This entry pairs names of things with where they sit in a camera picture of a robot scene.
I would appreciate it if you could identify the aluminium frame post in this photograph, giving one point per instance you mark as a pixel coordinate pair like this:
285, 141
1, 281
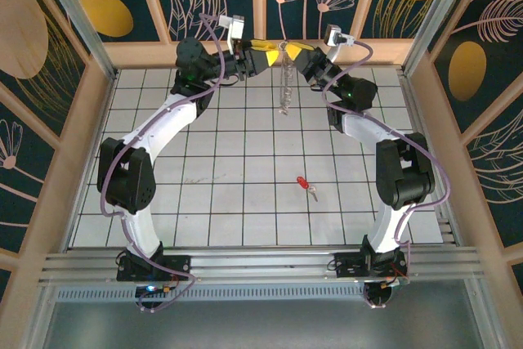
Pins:
440, 18
79, 18

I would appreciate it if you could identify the grey metal shelf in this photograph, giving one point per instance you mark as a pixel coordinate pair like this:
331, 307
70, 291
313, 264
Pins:
261, 324

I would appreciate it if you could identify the red-capped silver key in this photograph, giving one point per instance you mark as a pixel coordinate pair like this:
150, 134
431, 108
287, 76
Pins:
302, 182

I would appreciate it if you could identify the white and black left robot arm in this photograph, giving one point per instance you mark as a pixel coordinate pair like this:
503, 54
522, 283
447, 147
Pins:
163, 128

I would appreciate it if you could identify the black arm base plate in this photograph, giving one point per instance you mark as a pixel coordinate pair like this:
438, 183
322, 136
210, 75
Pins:
175, 267
347, 267

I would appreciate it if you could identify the aluminium table side rail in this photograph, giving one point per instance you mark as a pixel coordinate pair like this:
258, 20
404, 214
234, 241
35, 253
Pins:
418, 120
108, 95

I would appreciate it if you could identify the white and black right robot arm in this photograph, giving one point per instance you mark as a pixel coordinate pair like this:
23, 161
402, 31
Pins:
367, 128

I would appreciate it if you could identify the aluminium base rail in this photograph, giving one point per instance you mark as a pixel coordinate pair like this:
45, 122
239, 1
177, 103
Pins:
265, 265

